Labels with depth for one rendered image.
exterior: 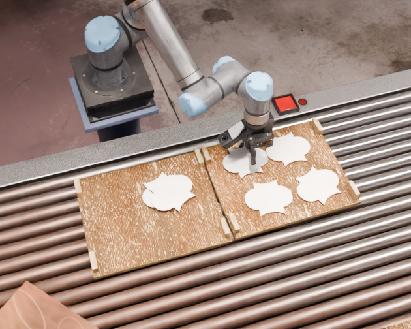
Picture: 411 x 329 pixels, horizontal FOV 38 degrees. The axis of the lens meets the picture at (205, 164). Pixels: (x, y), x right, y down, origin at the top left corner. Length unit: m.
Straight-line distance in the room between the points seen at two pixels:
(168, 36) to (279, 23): 2.28
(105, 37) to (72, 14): 2.03
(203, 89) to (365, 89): 0.77
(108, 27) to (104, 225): 0.64
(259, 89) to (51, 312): 0.80
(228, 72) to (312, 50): 2.03
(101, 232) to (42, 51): 2.13
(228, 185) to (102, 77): 0.58
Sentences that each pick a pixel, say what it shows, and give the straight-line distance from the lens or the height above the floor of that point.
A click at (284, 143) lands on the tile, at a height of 0.94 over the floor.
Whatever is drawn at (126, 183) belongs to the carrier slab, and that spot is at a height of 0.94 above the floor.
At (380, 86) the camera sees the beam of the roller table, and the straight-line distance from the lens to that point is 2.27.
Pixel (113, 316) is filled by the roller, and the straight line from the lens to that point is 1.71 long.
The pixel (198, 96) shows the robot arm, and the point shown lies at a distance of 1.66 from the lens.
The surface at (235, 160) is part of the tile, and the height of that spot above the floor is 0.94.
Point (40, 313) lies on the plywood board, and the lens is 1.62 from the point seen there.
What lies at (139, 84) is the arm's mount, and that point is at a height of 0.96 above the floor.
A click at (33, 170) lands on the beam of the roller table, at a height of 0.91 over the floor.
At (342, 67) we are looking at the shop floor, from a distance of 3.65.
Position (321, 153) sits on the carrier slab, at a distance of 1.99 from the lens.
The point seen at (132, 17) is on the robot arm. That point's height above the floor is 1.21.
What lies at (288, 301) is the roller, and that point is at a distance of 1.72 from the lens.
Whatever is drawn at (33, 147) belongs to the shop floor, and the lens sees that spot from 3.29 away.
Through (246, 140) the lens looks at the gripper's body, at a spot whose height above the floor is 1.07.
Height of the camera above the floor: 2.48
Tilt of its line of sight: 53 degrees down
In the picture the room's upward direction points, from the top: straight up
